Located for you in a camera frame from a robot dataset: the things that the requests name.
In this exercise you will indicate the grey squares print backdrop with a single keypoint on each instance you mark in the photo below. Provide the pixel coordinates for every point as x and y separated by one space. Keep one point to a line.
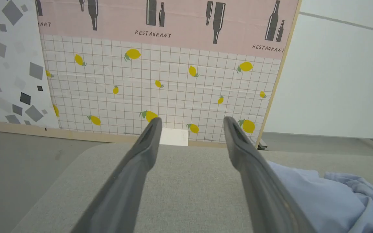
8 64

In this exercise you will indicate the lemon and bottle print backdrop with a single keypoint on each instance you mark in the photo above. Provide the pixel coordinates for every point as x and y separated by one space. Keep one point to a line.
173 81

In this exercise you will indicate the small dark metal bracket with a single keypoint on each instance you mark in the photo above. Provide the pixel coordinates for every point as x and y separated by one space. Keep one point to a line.
262 145

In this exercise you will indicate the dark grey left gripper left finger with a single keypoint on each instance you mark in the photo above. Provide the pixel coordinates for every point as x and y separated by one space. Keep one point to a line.
131 181

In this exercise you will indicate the lemon patterned backdrop board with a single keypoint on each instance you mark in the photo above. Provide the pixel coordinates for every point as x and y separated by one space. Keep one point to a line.
76 135

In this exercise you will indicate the light blue garment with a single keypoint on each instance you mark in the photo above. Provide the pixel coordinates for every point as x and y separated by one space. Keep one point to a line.
335 207

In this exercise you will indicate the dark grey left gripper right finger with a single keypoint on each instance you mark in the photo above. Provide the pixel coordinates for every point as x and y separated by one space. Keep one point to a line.
257 181

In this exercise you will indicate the small white box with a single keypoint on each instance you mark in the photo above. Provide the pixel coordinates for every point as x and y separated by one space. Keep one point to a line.
174 137

